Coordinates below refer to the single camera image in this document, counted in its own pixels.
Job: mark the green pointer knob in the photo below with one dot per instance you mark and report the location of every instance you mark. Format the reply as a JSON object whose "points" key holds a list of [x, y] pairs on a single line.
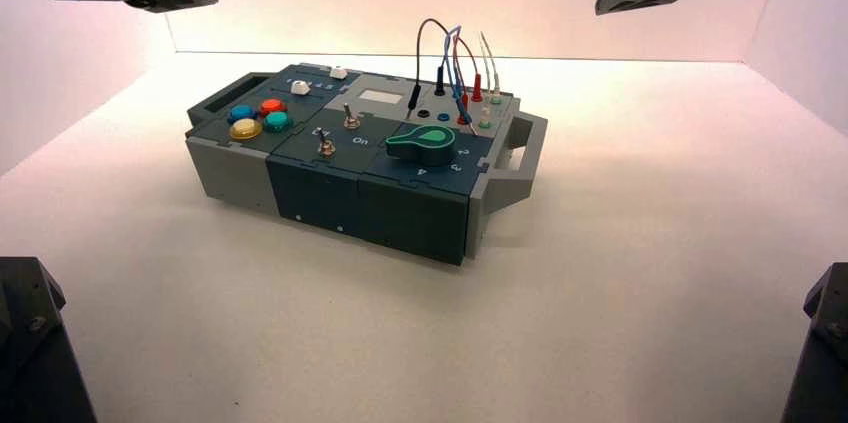
{"points": [[424, 145]]}

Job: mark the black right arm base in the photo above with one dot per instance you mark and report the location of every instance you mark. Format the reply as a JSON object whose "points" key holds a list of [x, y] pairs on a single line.
{"points": [[825, 354]]}

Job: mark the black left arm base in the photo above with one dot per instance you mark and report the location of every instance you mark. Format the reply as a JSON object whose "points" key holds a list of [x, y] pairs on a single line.
{"points": [[33, 354]]}

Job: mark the blue round push button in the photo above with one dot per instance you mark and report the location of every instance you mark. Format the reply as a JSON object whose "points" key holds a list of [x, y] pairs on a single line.
{"points": [[242, 113]]}

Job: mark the orange round push button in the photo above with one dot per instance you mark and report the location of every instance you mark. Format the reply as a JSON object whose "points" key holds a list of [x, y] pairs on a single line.
{"points": [[272, 106]]}

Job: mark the yellow round push button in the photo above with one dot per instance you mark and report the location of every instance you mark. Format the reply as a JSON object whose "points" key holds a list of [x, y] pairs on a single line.
{"points": [[245, 130]]}

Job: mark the white slider cap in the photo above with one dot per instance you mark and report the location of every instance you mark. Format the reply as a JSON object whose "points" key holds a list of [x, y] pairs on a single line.
{"points": [[338, 72], [301, 87]]}

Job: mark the teal round push button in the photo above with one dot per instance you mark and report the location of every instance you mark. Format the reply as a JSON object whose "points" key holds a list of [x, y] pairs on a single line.
{"points": [[277, 120]]}

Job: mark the white display window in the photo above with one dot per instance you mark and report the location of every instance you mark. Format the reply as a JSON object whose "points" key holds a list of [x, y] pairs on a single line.
{"points": [[381, 97]]}

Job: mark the grey and blue control box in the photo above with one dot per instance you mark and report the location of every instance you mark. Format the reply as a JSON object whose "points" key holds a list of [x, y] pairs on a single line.
{"points": [[318, 188]]}

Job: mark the blue banana socket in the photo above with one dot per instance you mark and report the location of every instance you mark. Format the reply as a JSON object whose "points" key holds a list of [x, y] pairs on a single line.
{"points": [[443, 118]]}

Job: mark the black banana socket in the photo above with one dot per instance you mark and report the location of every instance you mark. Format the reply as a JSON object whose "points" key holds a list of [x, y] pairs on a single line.
{"points": [[424, 114]]}

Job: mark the metal toggle switch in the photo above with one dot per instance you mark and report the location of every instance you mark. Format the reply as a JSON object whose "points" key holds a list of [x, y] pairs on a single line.
{"points": [[325, 147], [350, 120]]}

